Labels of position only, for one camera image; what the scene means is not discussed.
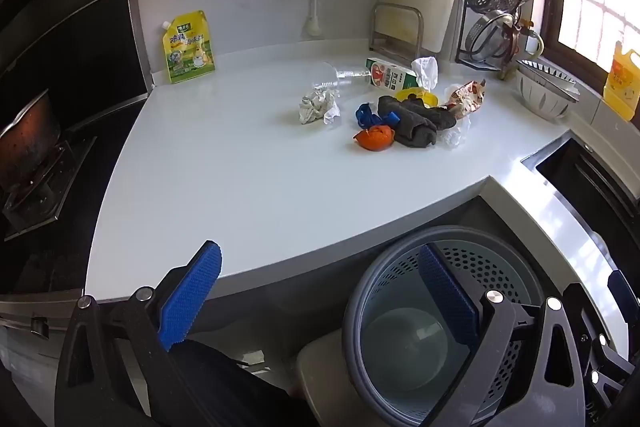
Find clear plastic bag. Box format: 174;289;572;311
440;117;473;148

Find beige stool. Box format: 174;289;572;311
295;332;381;427

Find glass pot lid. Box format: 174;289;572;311
465;9;521;62

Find red and white snack wrapper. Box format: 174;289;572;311
445;78;487;120

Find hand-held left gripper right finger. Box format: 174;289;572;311
417;243;587;427

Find yellow small bowl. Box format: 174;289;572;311
395;88;440;108

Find black kitchen sink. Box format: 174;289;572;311
522;132;640;218

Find grey perforated trash bin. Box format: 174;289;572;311
342;224;551;427

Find white paper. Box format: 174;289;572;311
298;88;342;126

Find black range hood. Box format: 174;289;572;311
0;0;153;118

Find person's dark pants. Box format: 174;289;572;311
172;339;306;427

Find white tissue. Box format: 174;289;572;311
411;56;440;90

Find green and white milk carton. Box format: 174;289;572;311
366;58;420;92

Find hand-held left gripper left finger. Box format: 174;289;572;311
54;239;223;427

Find white patterned bowl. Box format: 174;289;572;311
517;59;578;90

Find metal cutting board rack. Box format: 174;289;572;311
370;3;425;62

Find yellow oil bottle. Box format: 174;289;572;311
602;41;640;122

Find black gas stove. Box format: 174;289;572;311
0;132;101;243

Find yellow spout pouch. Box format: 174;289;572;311
161;10;217;84

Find brown jug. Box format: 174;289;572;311
502;14;531;80

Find blue lanyard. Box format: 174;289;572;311
355;103;401;130

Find blue and white bottle brush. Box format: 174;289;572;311
302;0;326;38

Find black wok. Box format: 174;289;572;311
0;89;63;202

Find orange peel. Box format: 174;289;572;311
353;124;397;152

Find white colander bowl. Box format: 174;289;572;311
515;69;582;122

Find grey towel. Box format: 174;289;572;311
377;95;458;148

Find black wire lid rack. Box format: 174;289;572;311
455;0;526;70

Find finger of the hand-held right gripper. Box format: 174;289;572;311
606;269;640;325
562;282;633;388

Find clear plastic bottle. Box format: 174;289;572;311
312;62;373;95

